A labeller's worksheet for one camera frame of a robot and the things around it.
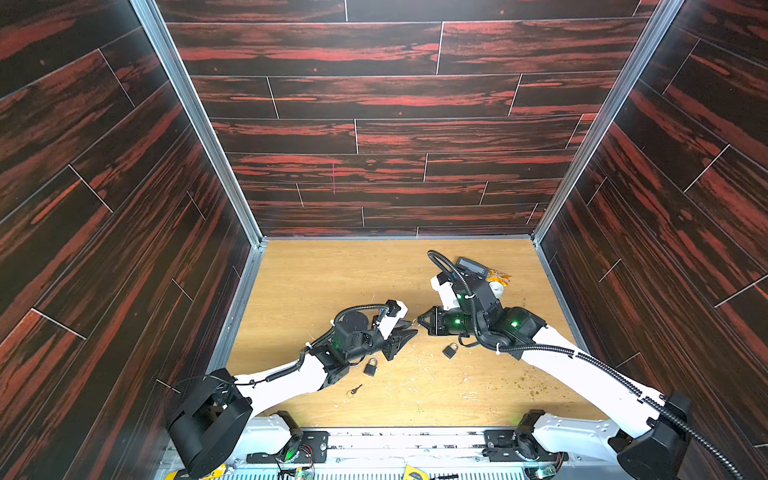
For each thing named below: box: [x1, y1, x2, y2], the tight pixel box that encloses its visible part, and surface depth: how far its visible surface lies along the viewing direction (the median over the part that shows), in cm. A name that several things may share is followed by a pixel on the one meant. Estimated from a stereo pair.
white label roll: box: [488, 281, 505, 299], surface depth 104 cm
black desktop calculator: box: [455, 256, 490, 287], surface depth 109 cm
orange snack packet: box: [486, 268, 512, 287], surface depth 107 cm
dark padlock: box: [442, 342, 459, 359], surface depth 92 cm
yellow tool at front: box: [403, 464, 429, 480], surface depth 71 cm
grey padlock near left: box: [364, 358, 378, 377], surface depth 88 cm
